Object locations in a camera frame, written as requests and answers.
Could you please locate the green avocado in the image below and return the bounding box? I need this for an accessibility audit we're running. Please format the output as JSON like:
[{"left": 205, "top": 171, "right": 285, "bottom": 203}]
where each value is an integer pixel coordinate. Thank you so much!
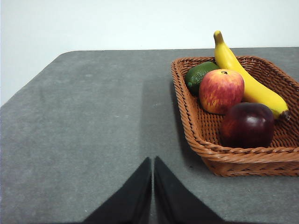
[{"left": 185, "top": 61, "right": 220, "bottom": 96}]

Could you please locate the red yellow apple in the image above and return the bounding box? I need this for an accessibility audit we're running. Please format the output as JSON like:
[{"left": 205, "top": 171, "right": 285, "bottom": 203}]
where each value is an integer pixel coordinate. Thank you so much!
[{"left": 199, "top": 69, "right": 245, "bottom": 115}]

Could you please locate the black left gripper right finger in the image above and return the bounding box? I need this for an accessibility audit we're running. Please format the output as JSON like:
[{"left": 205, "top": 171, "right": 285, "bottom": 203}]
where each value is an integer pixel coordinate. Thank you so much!
[{"left": 153, "top": 155, "right": 226, "bottom": 224}]

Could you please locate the brown wicker basket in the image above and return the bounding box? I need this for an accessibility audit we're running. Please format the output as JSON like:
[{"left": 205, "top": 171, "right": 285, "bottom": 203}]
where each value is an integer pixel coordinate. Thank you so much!
[{"left": 171, "top": 55, "right": 299, "bottom": 177}]

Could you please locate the yellow banana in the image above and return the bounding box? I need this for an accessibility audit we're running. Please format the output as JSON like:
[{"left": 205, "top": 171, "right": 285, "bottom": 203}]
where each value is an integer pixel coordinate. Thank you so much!
[{"left": 213, "top": 30, "right": 292, "bottom": 121}]

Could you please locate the dark purple plum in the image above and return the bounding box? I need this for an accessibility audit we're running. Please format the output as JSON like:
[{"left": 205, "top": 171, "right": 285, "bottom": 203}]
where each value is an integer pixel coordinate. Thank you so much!
[{"left": 219, "top": 102, "right": 275, "bottom": 149}]

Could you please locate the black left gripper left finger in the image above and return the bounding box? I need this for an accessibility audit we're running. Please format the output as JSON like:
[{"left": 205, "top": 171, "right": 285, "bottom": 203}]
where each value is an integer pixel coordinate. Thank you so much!
[{"left": 83, "top": 157, "right": 154, "bottom": 224}]

